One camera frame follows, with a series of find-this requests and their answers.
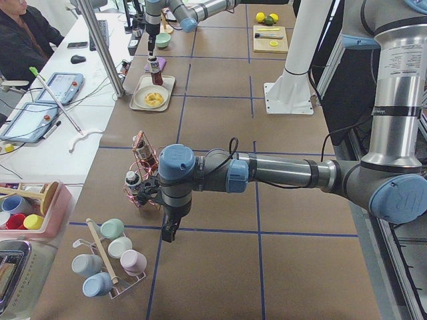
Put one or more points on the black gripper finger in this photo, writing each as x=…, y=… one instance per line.
x=166, y=232
x=173, y=226

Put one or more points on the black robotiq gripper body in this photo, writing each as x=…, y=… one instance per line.
x=175, y=213

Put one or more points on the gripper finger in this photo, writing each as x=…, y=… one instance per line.
x=152, y=46

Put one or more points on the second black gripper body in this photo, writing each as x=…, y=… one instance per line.
x=152, y=32

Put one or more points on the tea bottle white cap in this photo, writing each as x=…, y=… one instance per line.
x=155, y=70

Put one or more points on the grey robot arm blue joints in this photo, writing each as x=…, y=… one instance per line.
x=387, y=180

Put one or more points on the second grey robot arm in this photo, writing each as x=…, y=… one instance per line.
x=176, y=193

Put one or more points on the cream rectangular serving tray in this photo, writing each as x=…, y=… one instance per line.
x=145, y=80

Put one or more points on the front tea bottle in rack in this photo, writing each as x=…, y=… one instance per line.
x=132, y=182

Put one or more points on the tea bottle in rack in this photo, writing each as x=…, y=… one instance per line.
x=132, y=182
x=143, y=152

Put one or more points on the rear tea bottle in rack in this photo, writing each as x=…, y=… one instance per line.
x=143, y=152

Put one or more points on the mint green bowl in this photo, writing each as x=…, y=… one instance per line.
x=162, y=40

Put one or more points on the wooden stand round base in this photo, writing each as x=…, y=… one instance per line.
x=166, y=28

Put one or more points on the folded purple cloth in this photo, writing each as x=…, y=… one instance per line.
x=162, y=62

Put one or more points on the pink cup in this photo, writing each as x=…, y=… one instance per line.
x=133, y=262

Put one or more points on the black keyboard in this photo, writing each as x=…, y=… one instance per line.
x=103, y=27

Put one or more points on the white cup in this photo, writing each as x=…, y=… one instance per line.
x=118, y=246

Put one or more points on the round cream plate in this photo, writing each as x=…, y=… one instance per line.
x=138, y=97

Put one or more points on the mint green cup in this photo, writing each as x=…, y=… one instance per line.
x=112, y=228

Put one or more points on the black smartphone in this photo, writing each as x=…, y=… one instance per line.
x=77, y=45

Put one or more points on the black computer mouse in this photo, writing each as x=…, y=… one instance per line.
x=75, y=59

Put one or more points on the light blue cup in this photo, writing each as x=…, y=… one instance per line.
x=98, y=284

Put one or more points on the grey-blue cup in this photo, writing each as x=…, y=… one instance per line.
x=87, y=265

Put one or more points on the upper teach pendant tablet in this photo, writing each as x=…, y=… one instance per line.
x=65, y=86

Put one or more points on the steel muddler black tip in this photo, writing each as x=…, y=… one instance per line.
x=268, y=36

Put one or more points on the yellow lemon left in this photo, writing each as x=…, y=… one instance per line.
x=260, y=17

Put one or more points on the wooden cutting board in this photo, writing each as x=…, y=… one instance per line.
x=270, y=39

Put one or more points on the green lime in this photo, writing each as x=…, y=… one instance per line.
x=268, y=21

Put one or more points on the yellow plastic knife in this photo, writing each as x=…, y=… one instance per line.
x=268, y=29

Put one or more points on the green-tipped metal rod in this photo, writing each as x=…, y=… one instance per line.
x=35, y=72

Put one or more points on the black marker pen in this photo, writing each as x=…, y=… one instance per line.
x=51, y=130

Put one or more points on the person in black jacket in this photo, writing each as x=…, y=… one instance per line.
x=26, y=39

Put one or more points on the pink bin with cups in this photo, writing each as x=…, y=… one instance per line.
x=49, y=201

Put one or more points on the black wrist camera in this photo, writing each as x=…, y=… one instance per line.
x=138, y=21
x=149, y=191

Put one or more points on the glazed ring donut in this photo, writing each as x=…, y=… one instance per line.
x=153, y=100

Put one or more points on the copper wire bottle rack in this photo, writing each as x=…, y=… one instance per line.
x=143, y=167

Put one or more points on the aluminium frame post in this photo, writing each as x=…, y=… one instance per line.
x=102, y=50

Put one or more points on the wire cup rack wooden handle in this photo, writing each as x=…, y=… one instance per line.
x=97, y=245

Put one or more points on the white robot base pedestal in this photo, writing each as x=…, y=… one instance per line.
x=290, y=93

